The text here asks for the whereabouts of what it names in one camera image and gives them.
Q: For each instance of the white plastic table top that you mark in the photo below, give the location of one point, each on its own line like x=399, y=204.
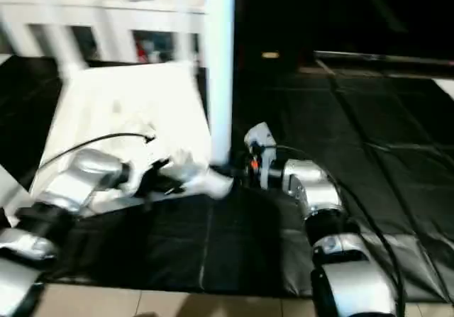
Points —
x=135, y=118

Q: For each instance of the white plastic table leg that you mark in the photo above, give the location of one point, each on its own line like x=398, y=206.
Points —
x=186, y=26
x=220, y=62
x=14, y=193
x=60, y=40

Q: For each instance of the black work mat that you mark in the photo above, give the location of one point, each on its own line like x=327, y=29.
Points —
x=369, y=168

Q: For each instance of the small tan block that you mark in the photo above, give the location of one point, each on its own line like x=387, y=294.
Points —
x=270, y=54

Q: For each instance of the red bottle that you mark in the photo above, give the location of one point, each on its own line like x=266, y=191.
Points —
x=142, y=49

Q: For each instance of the white glass-door cabinet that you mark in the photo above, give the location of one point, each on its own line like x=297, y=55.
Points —
x=106, y=12

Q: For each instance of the white edge strip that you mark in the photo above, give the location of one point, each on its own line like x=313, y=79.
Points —
x=445, y=86

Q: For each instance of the black metal rail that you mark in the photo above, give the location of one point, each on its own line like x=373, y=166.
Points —
x=383, y=58

